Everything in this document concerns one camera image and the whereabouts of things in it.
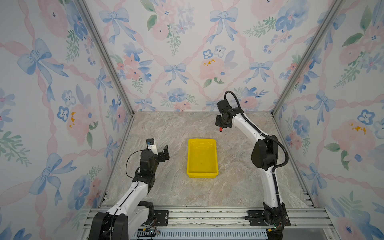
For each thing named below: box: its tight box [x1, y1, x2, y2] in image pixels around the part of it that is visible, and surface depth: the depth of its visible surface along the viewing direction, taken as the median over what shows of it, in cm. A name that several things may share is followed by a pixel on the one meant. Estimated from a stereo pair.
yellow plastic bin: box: [186, 138, 219, 179], surface depth 94 cm
